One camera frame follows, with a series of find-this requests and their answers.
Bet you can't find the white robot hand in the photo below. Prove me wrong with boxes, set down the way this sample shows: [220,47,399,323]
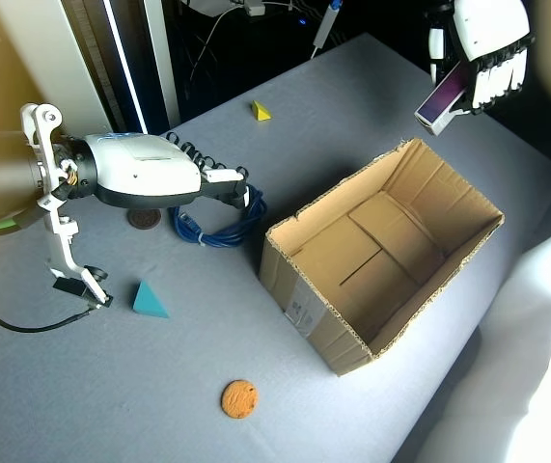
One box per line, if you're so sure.
[427,0,537,117]
[81,130,253,211]

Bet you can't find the maroon rectangular box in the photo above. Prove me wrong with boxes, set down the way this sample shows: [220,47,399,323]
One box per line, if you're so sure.
[413,60,472,136]

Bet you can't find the blue cable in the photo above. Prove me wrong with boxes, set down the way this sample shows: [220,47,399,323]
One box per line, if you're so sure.
[166,182,269,250]

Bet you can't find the open cardboard box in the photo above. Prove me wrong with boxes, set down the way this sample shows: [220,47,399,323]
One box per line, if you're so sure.
[258,137,506,377]

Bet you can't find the dark brown sandwich cookie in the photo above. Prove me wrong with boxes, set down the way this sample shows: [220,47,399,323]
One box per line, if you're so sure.
[127,207,163,231]

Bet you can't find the yellow triangle block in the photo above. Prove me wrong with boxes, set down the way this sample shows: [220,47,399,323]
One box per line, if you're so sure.
[250,99,273,123]

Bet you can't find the teal pyramid block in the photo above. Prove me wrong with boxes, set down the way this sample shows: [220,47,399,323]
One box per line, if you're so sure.
[131,279,171,320]

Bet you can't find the white cabinet panel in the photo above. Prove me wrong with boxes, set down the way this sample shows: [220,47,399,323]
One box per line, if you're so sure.
[0,0,182,136]

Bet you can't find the white plug with blue tip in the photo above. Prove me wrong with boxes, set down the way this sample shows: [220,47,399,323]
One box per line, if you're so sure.
[310,0,343,59]

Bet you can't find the grey table cloth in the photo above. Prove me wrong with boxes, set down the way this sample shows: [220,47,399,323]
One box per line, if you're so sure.
[0,32,551,463]

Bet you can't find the orange chocolate chip cookie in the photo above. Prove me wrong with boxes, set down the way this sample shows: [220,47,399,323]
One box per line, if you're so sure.
[221,379,260,420]

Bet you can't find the white robot body shell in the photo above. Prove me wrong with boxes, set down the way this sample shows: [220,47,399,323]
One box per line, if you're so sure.
[390,226,551,463]

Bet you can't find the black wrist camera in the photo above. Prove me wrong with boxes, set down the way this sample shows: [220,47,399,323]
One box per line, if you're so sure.
[51,264,110,299]

